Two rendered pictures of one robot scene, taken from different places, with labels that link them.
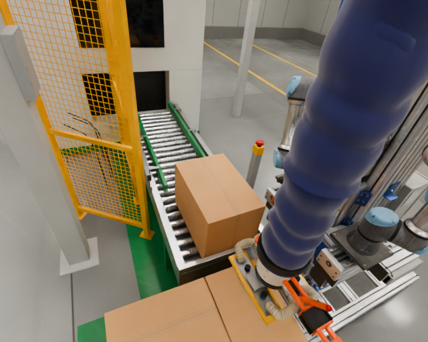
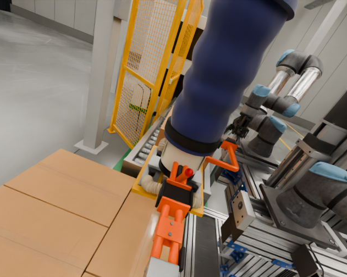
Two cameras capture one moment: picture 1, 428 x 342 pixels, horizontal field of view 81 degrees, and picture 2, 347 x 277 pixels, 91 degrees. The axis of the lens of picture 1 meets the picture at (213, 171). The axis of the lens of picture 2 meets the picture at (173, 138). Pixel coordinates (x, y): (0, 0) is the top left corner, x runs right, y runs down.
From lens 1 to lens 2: 86 cm
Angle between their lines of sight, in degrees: 26
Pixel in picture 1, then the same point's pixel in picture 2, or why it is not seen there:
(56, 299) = not seen: hidden behind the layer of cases
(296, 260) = (188, 117)
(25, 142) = (101, 42)
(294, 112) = (276, 77)
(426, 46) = not seen: outside the picture
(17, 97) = (110, 12)
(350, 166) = not seen: outside the picture
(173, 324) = (88, 182)
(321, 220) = (226, 46)
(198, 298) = (119, 184)
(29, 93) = (116, 11)
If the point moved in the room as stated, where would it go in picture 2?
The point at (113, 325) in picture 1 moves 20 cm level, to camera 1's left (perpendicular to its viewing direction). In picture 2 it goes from (57, 155) to (45, 140)
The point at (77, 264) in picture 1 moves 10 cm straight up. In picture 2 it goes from (86, 147) to (87, 140)
